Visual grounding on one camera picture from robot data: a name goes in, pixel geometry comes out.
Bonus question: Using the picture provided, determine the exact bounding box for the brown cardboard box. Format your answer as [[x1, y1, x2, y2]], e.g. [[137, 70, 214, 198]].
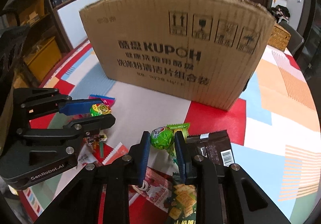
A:
[[79, 0, 275, 110]]

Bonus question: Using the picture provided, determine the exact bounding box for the red white snack sachet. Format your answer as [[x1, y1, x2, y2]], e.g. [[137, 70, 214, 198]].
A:
[[76, 144, 97, 170]]

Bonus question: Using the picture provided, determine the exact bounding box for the red white candy packet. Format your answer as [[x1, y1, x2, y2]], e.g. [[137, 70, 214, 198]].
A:
[[92, 142, 128, 165]]

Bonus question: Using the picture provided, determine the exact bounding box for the green lollipop candy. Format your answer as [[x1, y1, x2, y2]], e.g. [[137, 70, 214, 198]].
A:
[[150, 123, 190, 164]]

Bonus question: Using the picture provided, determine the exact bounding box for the green cracker packet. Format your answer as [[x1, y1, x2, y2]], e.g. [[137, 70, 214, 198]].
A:
[[165, 182, 197, 224]]

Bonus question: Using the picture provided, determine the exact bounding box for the gold red foil candy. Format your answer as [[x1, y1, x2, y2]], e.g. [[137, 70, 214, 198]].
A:
[[83, 131, 108, 151]]

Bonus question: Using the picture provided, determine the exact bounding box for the woven wicker box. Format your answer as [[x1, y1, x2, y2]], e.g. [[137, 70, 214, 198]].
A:
[[268, 24, 291, 52]]

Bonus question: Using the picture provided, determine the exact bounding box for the dark brown snack packet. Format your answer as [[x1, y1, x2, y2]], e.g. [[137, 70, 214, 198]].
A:
[[186, 130, 235, 167]]

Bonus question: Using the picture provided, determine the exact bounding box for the Lotso strawberry lollipop packet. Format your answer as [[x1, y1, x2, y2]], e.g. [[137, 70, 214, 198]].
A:
[[132, 167, 173, 213]]

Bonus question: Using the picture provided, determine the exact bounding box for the pink candy wrapper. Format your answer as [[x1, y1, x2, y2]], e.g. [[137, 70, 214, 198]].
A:
[[89, 94, 116, 107]]

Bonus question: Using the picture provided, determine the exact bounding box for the dark chair right far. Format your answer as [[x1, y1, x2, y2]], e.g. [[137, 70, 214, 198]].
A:
[[279, 19, 304, 55]]

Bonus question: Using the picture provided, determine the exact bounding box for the green yellow round candy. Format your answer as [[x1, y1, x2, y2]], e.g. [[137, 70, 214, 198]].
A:
[[90, 103, 112, 117]]

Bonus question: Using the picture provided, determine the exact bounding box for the colourful patchwork tablecloth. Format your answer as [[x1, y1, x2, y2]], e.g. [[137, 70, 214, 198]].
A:
[[42, 42, 320, 223]]

